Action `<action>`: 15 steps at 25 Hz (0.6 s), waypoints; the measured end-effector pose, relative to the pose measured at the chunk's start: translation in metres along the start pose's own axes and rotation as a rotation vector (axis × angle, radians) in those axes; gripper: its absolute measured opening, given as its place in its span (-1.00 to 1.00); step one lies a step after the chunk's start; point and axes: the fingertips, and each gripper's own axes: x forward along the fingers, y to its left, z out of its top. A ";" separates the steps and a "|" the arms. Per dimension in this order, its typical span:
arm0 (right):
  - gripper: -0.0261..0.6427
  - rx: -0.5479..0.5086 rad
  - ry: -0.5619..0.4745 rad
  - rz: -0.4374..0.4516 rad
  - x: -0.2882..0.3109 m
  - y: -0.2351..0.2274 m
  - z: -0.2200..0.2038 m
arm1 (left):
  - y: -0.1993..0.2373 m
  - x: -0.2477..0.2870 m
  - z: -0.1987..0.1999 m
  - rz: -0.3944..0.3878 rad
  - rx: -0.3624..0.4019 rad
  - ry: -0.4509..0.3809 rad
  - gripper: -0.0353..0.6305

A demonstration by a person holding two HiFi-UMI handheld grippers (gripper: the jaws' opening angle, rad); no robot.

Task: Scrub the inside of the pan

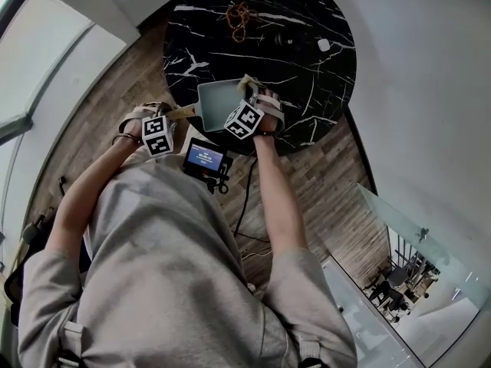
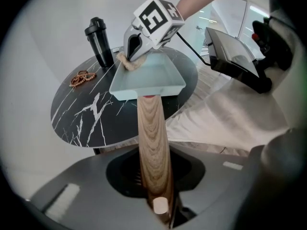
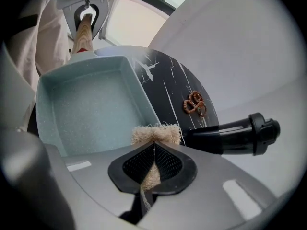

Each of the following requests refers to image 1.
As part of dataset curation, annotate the dark wrist bracelet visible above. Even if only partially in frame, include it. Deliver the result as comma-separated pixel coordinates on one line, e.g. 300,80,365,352
111,132,141,146

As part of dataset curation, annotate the black cable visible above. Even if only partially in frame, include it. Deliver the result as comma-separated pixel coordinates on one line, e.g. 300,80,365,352
232,157,272,245

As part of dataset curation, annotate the beige hand strap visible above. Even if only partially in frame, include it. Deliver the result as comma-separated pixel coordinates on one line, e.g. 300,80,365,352
119,103,164,130
255,92,285,133

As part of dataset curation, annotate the black cylindrical bottle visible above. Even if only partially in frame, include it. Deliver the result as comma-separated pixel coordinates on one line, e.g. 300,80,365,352
274,31,314,50

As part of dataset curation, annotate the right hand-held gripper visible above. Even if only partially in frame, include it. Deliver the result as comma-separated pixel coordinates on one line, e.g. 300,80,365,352
224,84,266,140

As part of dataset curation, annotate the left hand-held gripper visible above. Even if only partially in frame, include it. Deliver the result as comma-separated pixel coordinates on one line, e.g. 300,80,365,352
141,102,179,157

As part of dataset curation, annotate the black monitor with blue screen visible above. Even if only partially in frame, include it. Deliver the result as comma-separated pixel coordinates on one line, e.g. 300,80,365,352
183,136,228,179

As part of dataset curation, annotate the person's left hand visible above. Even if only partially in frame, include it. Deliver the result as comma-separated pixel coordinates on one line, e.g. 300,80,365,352
117,104,159,142

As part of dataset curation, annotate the person's right forearm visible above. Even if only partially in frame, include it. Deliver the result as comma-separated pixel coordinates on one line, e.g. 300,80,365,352
252,132,310,260

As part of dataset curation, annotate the person's left forearm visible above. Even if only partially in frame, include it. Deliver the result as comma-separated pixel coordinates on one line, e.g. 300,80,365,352
45,138,145,258

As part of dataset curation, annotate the person's right hand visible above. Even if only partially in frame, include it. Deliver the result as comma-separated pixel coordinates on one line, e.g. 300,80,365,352
255,89,285,136

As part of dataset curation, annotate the person in white coat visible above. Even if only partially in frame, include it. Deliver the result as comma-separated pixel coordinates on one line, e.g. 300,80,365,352
17,155,360,368

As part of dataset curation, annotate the glass railing panel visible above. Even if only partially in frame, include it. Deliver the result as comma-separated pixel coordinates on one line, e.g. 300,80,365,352
356,182,491,310

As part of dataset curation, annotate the brown bead string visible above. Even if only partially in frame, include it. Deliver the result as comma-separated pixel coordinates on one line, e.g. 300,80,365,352
226,2,259,44

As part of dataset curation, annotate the grey dustpan with wooden handle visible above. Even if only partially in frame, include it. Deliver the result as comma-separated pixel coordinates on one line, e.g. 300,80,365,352
170,77,250,133

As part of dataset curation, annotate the black framed window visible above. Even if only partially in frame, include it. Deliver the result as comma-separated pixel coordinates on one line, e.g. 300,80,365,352
0,0,95,145

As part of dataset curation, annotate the grey shoulder strap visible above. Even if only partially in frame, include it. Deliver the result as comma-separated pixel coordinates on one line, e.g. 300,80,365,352
298,339,324,368
57,320,85,368

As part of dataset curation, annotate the black office chair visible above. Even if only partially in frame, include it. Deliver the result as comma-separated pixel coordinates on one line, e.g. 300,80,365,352
371,280,407,314

